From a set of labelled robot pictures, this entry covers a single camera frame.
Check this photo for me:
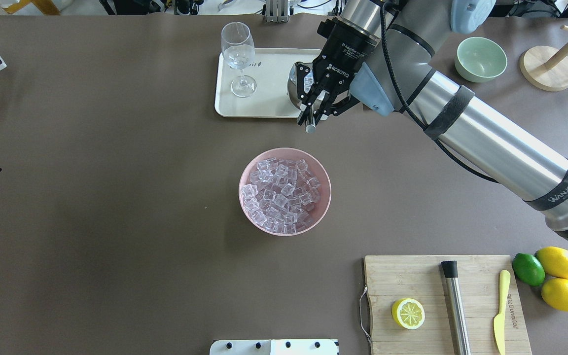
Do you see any yellow plastic knife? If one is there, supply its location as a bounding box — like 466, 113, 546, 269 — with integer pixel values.
492, 270, 511, 355

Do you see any half lemon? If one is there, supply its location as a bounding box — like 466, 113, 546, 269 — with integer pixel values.
391, 297, 426, 330

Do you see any stainless steel ice scoop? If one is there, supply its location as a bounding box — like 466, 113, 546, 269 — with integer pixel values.
287, 63, 324, 133

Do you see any bamboo cutting board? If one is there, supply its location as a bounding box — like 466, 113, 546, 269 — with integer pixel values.
364, 255, 512, 355

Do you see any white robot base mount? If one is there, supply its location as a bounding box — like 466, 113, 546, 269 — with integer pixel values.
209, 339, 340, 355

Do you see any clear wine glass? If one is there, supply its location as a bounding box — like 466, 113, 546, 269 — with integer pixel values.
221, 22, 257, 98

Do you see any pink bowl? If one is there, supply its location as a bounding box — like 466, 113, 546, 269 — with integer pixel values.
238, 147, 332, 236

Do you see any lower whole lemon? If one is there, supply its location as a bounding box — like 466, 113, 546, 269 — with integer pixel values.
540, 278, 568, 312

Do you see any wooden mug tree stand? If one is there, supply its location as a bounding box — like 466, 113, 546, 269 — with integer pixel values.
519, 25, 568, 92

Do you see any steel muddler black tip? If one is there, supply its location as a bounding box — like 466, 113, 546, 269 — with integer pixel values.
440, 260, 472, 355

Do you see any clear ice cubes pile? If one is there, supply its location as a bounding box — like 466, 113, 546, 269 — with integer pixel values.
240, 157, 321, 235

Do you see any whole lemon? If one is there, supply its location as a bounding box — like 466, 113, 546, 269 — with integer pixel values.
540, 278, 568, 312
534, 246, 568, 279

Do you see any pale green bowl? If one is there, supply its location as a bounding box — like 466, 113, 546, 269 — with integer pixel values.
455, 37, 508, 83

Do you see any green lime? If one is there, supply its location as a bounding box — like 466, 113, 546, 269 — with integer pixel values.
512, 252, 546, 287

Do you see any upper whole lemon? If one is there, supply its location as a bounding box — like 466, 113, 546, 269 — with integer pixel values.
534, 246, 568, 279

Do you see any cream plastic tray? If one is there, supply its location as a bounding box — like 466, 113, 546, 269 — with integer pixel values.
214, 48, 320, 119

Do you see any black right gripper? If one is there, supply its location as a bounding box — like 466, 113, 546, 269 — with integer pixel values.
296, 18, 377, 127

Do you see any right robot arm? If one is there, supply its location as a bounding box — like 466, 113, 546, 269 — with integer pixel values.
295, 0, 568, 240

